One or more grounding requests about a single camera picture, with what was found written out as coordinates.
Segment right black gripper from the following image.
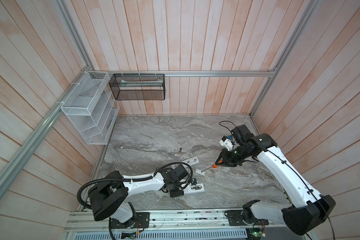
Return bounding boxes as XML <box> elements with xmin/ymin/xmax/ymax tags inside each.
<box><xmin>213</xmin><ymin>145</ymin><xmax>249</xmax><ymax>166</ymax></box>

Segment orange handled screwdriver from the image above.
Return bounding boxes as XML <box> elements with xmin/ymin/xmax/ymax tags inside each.
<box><xmin>201</xmin><ymin>164</ymin><xmax>219</xmax><ymax>173</ymax></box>

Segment white remote control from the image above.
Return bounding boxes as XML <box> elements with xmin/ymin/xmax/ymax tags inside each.
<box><xmin>184</xmin><ymin>183</ymin><xmax>205</xmax><ymax>195</ymax></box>
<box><xmin>182</xmin><ymin>157</ymin><xmax>200</xmax><ymax>166</ymax></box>

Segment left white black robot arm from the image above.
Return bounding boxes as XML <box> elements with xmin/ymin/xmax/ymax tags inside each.
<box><xmin>77</xmin><ymin>162</ymin><xmax>193</xmax><ymax>224</ymax></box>

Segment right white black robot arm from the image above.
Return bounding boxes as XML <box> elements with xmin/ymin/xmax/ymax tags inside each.
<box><xmin>213</xmin><ymin>125</ymin><xmax>336</xmax><ymax>236</ymax></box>

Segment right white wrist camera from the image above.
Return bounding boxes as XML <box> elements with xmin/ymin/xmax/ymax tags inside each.
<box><xmin>220</xmin><ymin>136</ymin><xmax>234</xmax><ymax>151</ymax></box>

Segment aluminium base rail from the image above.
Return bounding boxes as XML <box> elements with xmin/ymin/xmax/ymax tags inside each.
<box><xmin>64</xmin><ymin>208</ymin><xmax>314</xmax><ymax>233</ymax></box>

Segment black corrugated cable conduit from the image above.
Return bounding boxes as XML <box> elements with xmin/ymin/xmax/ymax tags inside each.
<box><xmin>76</xmin><ymin>161</ymin><xmax>194</xmax><ymax>210</ymax></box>

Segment horizontal aluminium frame bar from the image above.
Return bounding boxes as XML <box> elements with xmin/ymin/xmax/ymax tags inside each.
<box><xmin>105</xmin><ymin>70</ymin><xmax>276</xmax><ymax>78</ymax></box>

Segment black wire mesh basket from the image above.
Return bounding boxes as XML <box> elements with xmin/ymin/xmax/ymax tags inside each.
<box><xmin>109</xmin><ymin>73</ymin><xmax>166</xmax><ymax>101</ymax></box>

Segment white wire mesh shelf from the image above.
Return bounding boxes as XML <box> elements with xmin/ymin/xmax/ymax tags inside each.
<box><xmin>61</xmin><ymin>71</ymin><xmax>120</xmax><ymax>145</ymax></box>

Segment left aluminium frame bar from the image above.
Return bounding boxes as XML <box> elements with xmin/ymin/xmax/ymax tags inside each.
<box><xmin>0</xmin><ymin>66</ymin><xmax>92</xmax><ymax>201</ymax></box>

